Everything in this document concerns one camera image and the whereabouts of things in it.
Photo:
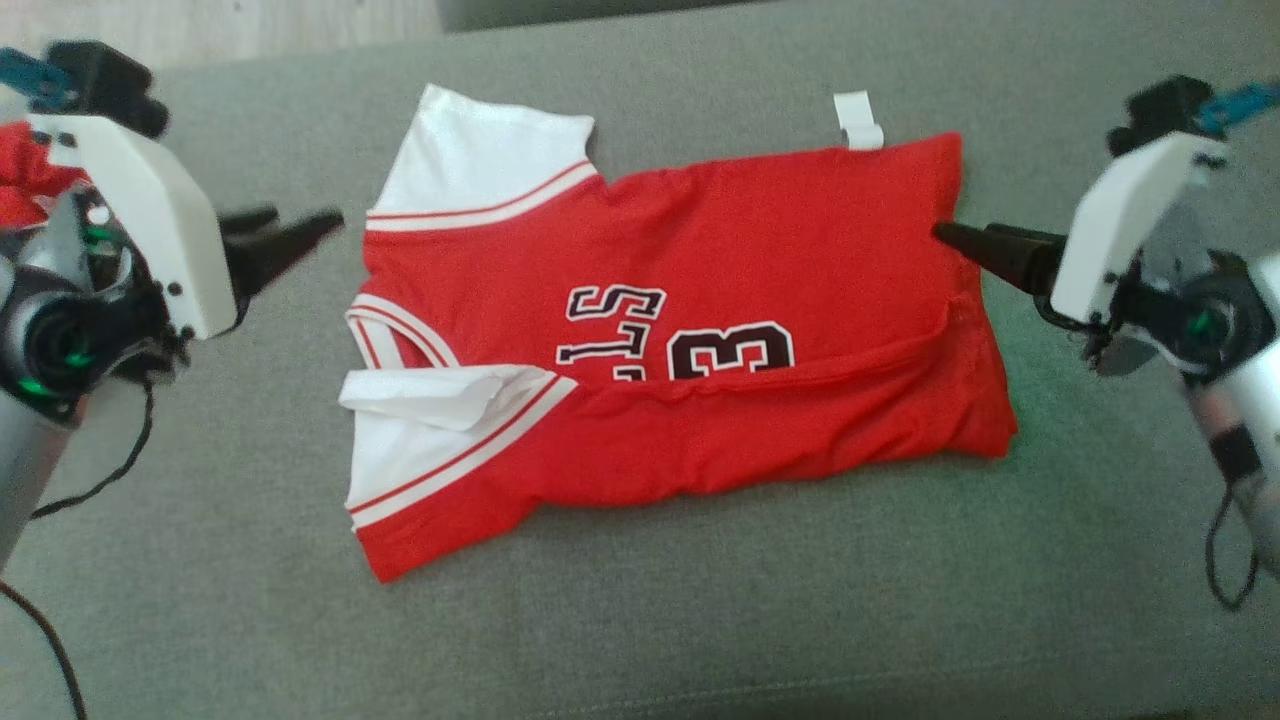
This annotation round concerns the yellow and grey sofa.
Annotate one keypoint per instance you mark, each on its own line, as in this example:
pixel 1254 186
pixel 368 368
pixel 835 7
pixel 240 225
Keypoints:
pixel 640 650

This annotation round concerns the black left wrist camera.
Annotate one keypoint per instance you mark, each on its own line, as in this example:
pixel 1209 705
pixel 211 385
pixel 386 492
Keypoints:
pixel 105 85

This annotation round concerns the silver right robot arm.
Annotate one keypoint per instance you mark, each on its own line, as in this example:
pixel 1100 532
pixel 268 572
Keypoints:
pixel 1250 400

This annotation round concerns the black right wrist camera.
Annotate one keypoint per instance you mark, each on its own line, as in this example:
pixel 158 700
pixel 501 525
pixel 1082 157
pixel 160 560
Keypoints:
pixel 1160 110

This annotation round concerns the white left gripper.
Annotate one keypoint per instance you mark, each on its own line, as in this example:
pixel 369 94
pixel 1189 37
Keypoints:
pixel 160 220

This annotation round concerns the red white basketball jersey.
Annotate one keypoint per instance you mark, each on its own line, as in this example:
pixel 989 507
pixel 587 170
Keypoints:
pixel 750 250

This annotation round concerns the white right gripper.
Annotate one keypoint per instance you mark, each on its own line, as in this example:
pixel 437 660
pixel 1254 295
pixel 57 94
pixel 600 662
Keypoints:
pixel 1120 220

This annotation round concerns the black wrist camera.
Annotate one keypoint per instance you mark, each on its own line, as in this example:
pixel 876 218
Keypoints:
pixel 105 85
pixel 1160 110

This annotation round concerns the red white basketball shorts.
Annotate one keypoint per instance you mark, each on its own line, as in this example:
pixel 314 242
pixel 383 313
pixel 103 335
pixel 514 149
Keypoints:
pixel 25 170

